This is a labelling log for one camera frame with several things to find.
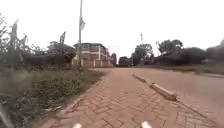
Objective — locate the distant thin pole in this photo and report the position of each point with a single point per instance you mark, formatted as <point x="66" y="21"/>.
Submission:
<point x="141" y="37"/>

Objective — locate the reddish-grey road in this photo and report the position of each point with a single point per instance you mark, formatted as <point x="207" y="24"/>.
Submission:
<point x="193" y="86"/>

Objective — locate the red brick path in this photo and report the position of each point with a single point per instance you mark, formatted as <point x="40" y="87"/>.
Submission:
<point x="116" y="100"/>

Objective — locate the tall pole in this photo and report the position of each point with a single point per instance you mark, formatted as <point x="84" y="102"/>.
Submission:
<point x="80" y="33"/>

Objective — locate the multi-storey building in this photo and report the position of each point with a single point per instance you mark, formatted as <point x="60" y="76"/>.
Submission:
<point x="93" y="53"/>

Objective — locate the robot's own part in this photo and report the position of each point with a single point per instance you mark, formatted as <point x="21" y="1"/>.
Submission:
<point x="145" y="125"/>
<point x="77" y="126"/>

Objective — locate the grass verge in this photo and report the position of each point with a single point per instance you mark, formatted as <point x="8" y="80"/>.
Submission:
<point x="43" y="90"/>

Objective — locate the grass strip beyond road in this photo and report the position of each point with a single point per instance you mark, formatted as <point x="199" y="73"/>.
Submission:
<point x="186" y="67"/>

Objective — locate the row of trees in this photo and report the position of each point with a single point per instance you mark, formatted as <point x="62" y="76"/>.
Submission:
<point x="173" y="53"/>

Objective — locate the pale concrete kerb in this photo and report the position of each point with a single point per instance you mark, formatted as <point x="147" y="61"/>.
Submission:
<point x="163" y="91"/>

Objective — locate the bushes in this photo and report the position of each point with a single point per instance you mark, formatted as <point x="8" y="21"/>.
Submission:
<point x="40" y="56"/>

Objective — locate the small dark tree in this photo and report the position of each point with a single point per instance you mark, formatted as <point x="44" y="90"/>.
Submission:
<point x="113" y="59"/>

